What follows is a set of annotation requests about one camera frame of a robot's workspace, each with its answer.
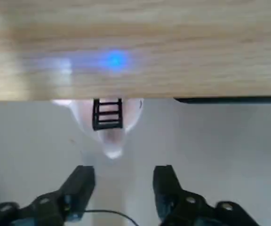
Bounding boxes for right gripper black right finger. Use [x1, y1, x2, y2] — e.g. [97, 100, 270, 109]
[152, 165, 261, 226]

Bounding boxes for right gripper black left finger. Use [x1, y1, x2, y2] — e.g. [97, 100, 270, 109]
[0, 165, 96, 226]

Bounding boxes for pink plush doll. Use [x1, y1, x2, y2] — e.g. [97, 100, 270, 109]
[52, 98, 143, 159]

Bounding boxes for black flat bar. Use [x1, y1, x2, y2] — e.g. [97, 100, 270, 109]
[174, 96, 271, 105]

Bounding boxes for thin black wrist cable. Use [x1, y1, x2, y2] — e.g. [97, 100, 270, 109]
[83, 209, 138, 226]

